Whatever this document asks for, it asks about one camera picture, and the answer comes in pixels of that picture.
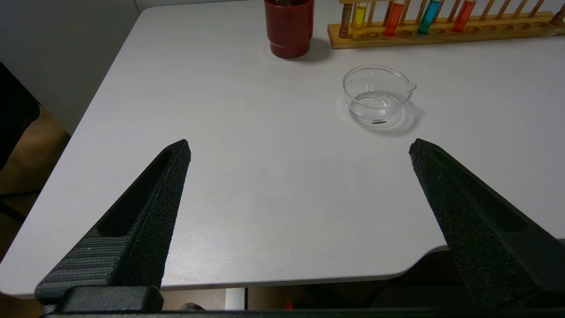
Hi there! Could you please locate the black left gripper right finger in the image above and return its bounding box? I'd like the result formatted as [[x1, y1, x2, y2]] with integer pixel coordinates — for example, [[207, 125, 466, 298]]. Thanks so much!
[[409, 138, 565, 306]]

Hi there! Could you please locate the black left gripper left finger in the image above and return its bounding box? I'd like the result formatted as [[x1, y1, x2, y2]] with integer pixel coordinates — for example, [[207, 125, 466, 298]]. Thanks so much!
[[35, 140, 192, 305]]

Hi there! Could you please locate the red pigment glass test tube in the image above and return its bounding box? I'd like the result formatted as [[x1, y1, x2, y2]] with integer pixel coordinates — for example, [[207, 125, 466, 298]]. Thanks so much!
[[451, 0, 476, 32], [383, 0, 406, 37]]

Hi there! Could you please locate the yellow pigment glass test tube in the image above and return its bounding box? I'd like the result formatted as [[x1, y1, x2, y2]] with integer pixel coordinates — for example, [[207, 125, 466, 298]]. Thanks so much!
[[351, 2, 368, 36]]

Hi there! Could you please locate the wooden test tube rack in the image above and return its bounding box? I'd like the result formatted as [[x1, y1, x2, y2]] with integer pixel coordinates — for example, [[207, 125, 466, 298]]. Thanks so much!
[[328, 0, 565, 49]]

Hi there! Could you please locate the teal pigment glass test tube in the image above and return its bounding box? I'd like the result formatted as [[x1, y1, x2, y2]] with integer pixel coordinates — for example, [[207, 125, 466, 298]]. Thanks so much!
[[417, 0, 442, 35]]

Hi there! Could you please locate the white table leg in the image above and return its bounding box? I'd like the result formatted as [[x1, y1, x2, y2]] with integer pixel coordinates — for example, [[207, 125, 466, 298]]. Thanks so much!
[[225, 288, 246, 310]]

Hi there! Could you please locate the clear glass dish with spout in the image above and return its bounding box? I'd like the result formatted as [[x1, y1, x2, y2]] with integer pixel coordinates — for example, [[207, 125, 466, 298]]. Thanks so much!
[[343, 65, 417, 130]]

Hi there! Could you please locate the black furniture beside table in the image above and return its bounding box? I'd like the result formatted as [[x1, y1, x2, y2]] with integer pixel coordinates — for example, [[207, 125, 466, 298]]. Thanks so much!
[[0, 62, 41, 170]]

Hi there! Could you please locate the dark red plastic cup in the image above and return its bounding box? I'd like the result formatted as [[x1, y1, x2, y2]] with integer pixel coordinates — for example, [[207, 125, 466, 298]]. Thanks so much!
[[264, 0, 315, 59]]

